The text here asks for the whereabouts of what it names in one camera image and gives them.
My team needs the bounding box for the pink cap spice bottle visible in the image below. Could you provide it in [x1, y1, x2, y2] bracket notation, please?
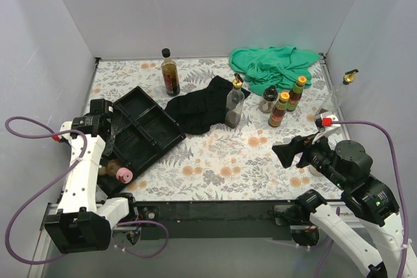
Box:
[106, 160, 134, 184]

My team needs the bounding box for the yellow cap spice bottle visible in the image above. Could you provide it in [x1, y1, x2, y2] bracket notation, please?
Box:
[98, 165, 107, 176]

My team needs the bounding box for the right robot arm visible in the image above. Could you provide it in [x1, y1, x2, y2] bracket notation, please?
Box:
[272, 136, 416, 277]

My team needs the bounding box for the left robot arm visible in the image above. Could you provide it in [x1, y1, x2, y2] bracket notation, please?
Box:
[44, 99, 139, 254]

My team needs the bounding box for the white spice jar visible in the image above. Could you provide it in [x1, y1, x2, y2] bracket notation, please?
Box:
[308, 165, 322, 176]

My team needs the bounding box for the front yellow cap sauce bottle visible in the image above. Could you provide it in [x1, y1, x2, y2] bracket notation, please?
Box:
[268, 92, 289, 128]

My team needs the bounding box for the yellow cap sauce bottle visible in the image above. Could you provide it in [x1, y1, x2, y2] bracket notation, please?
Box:
[287, 76, 308, 112]
[268, 92, 289, 128]

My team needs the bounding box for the black compartment tray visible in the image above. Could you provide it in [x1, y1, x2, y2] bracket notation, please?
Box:
[100, 87, 186, 179]

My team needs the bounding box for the black cap spice jar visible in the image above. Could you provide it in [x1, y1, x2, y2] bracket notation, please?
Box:
[259, 85, 278, 113]

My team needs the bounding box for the rear yellow cap sauce bottle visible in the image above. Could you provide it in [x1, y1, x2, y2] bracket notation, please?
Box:
[287, 76, 308, 112]

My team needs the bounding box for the tall gold spout bottle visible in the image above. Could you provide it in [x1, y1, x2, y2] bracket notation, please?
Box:
[315, 69, 359, 117]

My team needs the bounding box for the gold spout glass bottle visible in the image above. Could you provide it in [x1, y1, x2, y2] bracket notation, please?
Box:
[225, 73, 245, 128]

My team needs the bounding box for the green cloth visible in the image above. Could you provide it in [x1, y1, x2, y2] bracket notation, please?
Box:
[229, 46, 320, 96]

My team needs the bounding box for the dark soy sauce bottle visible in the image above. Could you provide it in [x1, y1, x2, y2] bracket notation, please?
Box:
[161, 48, 180, 96]

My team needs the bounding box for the black cloth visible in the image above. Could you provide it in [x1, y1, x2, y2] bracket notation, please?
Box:
[165, 76, 250, 135]

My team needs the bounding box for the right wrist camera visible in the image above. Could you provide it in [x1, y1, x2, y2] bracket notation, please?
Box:
[313, 111, 340, 143]

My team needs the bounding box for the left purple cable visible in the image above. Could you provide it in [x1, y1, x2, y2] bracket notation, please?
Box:
[5, 115, 170, 265]

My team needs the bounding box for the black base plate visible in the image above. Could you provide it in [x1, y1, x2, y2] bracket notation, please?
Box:
[100, 200, 322, 242]

